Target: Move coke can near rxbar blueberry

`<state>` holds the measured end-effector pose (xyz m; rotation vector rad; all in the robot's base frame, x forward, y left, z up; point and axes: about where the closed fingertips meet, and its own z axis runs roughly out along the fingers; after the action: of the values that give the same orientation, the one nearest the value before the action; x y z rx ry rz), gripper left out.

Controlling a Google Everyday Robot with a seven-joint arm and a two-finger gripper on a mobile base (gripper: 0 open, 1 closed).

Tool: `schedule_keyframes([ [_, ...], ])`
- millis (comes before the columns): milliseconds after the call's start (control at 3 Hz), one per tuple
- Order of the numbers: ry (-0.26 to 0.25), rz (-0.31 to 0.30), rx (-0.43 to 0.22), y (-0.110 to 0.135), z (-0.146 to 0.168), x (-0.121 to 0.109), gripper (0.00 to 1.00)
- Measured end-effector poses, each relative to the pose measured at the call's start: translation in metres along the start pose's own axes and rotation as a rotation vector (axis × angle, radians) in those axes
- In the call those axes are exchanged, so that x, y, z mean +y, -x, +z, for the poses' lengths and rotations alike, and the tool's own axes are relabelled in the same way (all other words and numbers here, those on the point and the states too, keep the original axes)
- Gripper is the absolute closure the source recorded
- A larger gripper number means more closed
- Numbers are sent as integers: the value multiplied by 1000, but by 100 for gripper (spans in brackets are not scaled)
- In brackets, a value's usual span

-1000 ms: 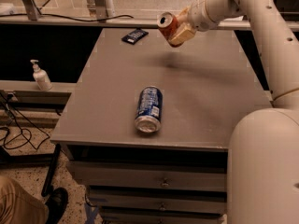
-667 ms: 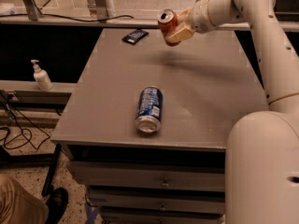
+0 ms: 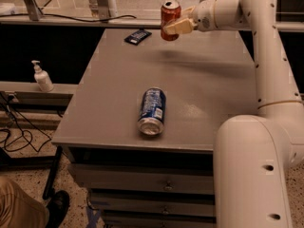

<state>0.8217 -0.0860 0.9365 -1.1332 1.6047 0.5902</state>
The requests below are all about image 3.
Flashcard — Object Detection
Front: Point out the blue pepsi can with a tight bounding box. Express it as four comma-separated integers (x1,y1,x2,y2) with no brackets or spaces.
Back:
138,87,166,136

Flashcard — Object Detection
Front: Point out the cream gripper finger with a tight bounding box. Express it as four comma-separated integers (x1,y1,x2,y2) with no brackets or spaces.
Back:
163,18,197,35
180,6,195,18

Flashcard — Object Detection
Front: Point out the blue tape on floor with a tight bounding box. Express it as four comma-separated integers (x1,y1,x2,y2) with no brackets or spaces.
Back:
86,207,101,228

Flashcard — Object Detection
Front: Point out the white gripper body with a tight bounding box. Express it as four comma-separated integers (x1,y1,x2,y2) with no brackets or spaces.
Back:
192,0,217,32

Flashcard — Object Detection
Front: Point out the black metal stand leg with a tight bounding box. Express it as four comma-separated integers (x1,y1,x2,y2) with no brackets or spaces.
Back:
43,146,63,200

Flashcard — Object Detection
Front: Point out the grey drawer cabinet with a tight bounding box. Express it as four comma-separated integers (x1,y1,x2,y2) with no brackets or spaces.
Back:
53,28,256,228

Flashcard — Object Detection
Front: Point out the white pump bottle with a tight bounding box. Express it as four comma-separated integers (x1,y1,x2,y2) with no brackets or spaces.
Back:
31,60,54,92

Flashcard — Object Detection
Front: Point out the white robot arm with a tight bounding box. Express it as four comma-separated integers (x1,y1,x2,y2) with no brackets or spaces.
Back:
163,0,304,228

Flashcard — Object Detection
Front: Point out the black shoe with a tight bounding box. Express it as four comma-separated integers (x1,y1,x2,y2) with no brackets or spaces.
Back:
46,190,69,228

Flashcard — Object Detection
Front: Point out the tan trouser leg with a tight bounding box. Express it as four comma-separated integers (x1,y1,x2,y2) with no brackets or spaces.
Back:
0,176,49,228

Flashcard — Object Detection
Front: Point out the black cable on ledge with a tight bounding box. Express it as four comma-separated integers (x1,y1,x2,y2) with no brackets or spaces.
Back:
0,0,137,24

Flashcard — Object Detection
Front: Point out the red coke can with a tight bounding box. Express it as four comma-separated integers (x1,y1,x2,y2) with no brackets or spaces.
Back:
161,0,181,41

